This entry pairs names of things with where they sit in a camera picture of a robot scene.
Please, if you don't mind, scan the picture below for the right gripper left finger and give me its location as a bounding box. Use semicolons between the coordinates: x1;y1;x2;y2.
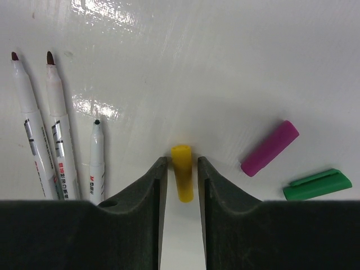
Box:
1;157;168;269

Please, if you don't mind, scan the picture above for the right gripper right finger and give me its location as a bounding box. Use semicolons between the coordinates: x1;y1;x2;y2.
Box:
197;157;359;269

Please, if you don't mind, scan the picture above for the yellow pen cap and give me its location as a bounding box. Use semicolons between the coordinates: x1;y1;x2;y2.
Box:
171;145;194;203

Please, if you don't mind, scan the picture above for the green-end white marker pen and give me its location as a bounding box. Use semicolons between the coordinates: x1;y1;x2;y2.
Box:
89;119;105;205

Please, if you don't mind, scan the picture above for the red-end marker pen middle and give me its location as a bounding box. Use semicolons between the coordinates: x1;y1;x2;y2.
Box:
46;51;81;200

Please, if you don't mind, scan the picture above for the green pen cap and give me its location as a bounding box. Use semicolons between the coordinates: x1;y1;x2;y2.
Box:
282;169;352;201

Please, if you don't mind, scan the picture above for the purple pen cap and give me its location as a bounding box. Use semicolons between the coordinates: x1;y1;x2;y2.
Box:
240;120;299;177

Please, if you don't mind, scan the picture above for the purple-end white marker pen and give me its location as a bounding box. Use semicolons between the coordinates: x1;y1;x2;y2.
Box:
11;52;61;200

